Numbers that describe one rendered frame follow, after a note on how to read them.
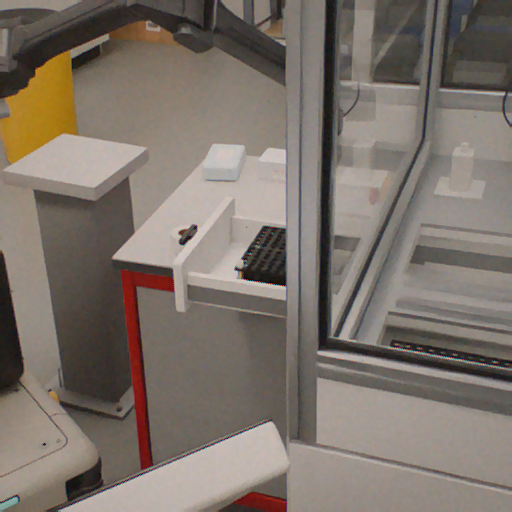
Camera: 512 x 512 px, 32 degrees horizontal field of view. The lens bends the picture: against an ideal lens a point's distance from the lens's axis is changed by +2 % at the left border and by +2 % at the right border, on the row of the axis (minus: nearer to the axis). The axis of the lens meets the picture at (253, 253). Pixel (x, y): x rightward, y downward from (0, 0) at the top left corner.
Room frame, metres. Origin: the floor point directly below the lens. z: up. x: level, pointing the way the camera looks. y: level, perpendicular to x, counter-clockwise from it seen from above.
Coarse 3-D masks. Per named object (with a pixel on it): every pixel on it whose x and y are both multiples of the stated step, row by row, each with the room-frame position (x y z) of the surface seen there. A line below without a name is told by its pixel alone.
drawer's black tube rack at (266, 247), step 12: (276, 228) 1.56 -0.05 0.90; (264, 240) 1.51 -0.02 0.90; (276, 240) 1.52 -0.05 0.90; (264, 252) 1.46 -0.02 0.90; (276, 252) 1.47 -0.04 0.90; (252, 264) 1.43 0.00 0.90; (264, 264) 1.42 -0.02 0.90; (276, 264) 1.42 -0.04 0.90; (252, 276) 1.43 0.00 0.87; (264, 276) 1.43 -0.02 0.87; (276, 276) 1.38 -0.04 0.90
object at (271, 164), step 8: (264, 152) 2.15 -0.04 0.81; (272, 152) 2.15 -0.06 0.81; (280, 152) 2.15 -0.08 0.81; (264, 160) 2.10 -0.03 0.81; (272, 160) 2.10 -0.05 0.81; (280, 160) 2.10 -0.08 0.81; (264, 168) 2.10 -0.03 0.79; (272, 168) 2.09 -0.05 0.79; (280, 168) 2.08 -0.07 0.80; (264, 176) 2.10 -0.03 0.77; (272, 176) 2.09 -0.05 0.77; (280, 176) 2.08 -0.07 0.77
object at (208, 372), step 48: (192, 192) 2.03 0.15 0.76; (240, 192) 2.02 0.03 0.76; (144, 240) 1.78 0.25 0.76; (144, 288) 1.70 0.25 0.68; (144, 336) 1.70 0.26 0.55; (192, 336) 1.66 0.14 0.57; (240, 336) 1.62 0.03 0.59; (144, 384) 1.71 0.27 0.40; (192, 384) 1.67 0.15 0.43; (240, 384) 1.63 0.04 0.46; (144, 432) 1.70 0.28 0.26; (192, 432) 1.67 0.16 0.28
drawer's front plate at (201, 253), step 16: (224, 208) 1.60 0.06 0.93; (208, 224) 1.53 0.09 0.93; (224, 224) 1.59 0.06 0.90; (192, 240) 1.47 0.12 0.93; (208, 240) 1.51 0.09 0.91; (224, 240) 1.59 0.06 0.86; (192, 256) 1.43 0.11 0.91; (208, 256) 1.50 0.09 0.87; (176, 272) 1.39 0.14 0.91; (208, 272) 1.50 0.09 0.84; (176, 288) 1.39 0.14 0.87; (176, 304) 1.39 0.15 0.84
